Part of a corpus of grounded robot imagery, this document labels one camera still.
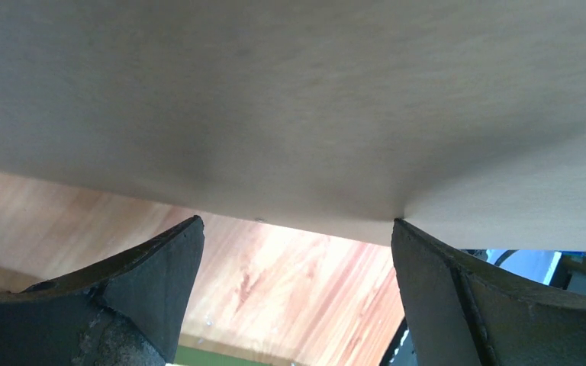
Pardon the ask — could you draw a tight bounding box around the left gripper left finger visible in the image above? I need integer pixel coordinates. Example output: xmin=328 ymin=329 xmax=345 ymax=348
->
xmin=0 ymin=216 xmax=204 ymax=365

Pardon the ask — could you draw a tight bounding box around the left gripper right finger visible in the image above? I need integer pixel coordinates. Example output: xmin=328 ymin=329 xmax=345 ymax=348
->
xmin=391 ymin=219 xmax=586 ymax=365

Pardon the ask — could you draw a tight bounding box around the wooden picture frame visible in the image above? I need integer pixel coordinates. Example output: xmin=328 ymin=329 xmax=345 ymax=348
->
xmin=0 ymin=267 xmax=300 ymax=365

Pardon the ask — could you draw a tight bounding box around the brown frame backing board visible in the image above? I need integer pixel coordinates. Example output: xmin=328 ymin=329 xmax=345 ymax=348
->
xmin=0 ymin=1 xmax=586 ymax=250

